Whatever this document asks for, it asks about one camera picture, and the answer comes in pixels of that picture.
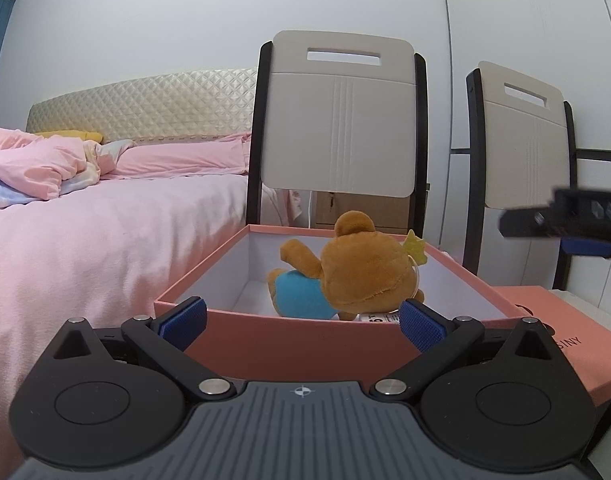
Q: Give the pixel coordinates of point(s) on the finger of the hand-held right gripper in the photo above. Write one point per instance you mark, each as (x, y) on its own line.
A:
(580, 217)

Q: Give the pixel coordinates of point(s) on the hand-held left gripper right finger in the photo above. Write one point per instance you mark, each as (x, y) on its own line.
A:
(423, 328)

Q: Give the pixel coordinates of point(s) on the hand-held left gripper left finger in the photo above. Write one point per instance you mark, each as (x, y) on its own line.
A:
(182, 323)

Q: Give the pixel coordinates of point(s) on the brown plush bear toy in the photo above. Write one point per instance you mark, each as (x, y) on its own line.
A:
(365, 270)

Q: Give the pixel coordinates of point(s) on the pink cardboard box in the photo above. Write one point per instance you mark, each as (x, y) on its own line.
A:
(295, 345)

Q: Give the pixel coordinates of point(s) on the brown cardboard box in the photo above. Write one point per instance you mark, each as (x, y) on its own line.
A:
(370, 207)

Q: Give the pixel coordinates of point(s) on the pink box lid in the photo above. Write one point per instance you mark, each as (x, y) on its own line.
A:
(575, 350)

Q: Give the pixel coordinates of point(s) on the pink pillow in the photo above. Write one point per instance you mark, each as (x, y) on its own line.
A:
(185, 157)

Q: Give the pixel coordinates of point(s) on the pink duvet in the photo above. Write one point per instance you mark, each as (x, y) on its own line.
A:
(35, 165)

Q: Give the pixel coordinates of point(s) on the yellow pillow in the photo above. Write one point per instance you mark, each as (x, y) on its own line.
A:
(70, 136)

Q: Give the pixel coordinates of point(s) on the beige quilted headboard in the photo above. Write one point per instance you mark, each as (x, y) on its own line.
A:
(135, 105)

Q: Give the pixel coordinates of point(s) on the beige chair with black frame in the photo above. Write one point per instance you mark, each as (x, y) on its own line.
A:
(525, 150)
(335, 120)

